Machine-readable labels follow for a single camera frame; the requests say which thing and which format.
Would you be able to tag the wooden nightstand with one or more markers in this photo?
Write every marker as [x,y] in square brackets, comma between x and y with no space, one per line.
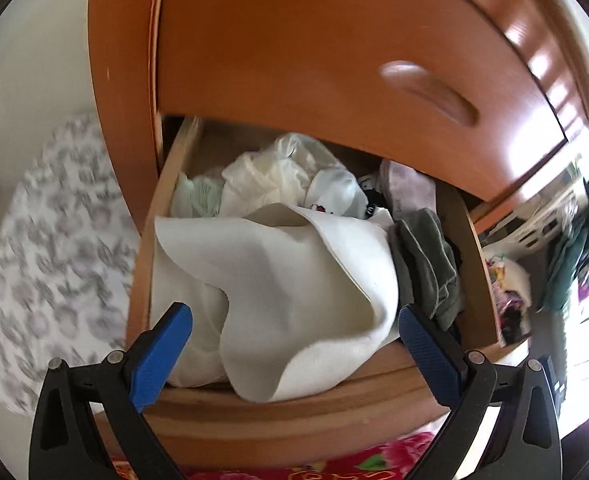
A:
[119,85]

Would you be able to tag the white cloth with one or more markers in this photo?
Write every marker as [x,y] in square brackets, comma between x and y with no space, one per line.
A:
[299,285]

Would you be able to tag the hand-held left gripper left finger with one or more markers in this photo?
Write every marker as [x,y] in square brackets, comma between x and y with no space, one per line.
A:
[159,355]

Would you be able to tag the red floral blanket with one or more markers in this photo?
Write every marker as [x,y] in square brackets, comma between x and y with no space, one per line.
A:
[399,455]

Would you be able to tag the purple cloth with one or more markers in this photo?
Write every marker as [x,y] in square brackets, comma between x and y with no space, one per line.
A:
[587,292]

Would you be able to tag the white plastic rack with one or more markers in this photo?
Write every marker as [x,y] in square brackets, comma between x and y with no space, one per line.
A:
[534,225]

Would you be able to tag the dark green garment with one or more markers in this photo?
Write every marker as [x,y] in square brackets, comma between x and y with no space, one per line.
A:
[564,270]

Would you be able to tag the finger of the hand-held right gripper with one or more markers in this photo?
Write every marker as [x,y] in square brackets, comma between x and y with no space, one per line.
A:
[557,380]

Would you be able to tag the pile of colourful small things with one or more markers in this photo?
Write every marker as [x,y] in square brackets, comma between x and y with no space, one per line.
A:
[509,305]

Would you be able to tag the pink socks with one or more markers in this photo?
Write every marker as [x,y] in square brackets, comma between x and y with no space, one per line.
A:
[407,187]

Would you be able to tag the cream sheer garment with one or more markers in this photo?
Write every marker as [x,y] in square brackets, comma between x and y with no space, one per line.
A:
[264,175]

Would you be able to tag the pale green garment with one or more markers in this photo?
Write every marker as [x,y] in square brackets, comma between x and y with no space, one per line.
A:
[194,195]

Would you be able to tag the white cartoon print sock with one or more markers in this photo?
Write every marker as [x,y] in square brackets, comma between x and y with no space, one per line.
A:
[334,187]

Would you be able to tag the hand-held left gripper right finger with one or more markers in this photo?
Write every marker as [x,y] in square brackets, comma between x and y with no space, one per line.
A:
[429,355]

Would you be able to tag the grey floral bedsheet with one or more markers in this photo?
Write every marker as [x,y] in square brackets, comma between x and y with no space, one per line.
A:
[49,260]

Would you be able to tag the grey green socks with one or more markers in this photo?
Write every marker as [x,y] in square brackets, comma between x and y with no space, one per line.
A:
[424,260]

